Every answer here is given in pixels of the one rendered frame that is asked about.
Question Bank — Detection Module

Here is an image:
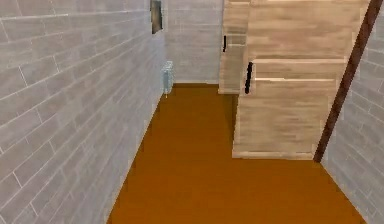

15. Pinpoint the light wooden room door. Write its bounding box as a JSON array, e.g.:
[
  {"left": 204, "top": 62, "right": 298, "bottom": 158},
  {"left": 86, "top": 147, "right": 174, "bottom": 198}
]
[
  {"left": 218, "top": 0, "right": 252, "bottom": 95},
  {"left": 231, "top": 0, "right": 371, "bottom": 160}
]

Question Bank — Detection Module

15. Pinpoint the pale blue wall radiator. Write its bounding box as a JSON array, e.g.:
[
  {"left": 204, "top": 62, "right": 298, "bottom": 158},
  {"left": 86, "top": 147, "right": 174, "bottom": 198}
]
[{"left": 161, "top": 60, "right": 175, "bottom": 98}]

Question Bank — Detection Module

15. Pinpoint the dark framed wall picture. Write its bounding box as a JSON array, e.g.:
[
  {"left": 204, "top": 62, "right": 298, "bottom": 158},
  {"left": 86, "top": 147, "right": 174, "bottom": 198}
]
[{"left": 149, "top": 0, "right": 164, "bottom": 35}]

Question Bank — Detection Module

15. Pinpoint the dark brown door frame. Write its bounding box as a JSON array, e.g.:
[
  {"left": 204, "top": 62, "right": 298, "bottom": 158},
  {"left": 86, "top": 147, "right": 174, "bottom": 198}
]
[{"left": 313, "top": 0, "right": 384, "bottom": 164}]

